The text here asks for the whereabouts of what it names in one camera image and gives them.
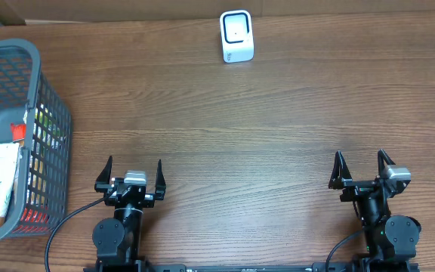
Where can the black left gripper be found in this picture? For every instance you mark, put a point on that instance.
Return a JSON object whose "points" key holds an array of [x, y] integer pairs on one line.
{"points": [[107, 186]]}

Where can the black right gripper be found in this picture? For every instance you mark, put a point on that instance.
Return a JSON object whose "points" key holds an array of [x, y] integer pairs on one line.
{"points": [[340, 178]]}

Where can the green snack packet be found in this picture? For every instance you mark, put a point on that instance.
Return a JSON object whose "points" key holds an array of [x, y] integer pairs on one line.
{"points": [[49, 131]]}

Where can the orange spaghetti packet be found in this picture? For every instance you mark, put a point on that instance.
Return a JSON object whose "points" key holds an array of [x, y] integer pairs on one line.
{"points": [[18, 133]]}

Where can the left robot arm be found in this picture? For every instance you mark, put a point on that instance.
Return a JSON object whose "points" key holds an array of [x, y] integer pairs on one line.
{"points": [[117, 239]]}

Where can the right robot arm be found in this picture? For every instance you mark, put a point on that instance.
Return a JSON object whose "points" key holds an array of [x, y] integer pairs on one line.
{"points": [[390, 239]]}

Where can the white barcode scanner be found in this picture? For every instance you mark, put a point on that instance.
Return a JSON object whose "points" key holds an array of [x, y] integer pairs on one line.
{"points": [[237, 36]]}

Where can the grey plastic mesh basket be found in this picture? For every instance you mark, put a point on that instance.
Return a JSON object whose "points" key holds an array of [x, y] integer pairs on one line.
{"points": [[38, 200]]}

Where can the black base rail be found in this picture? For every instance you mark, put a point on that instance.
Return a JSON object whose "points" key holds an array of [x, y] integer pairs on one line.
{"points": [[146, 266]]}

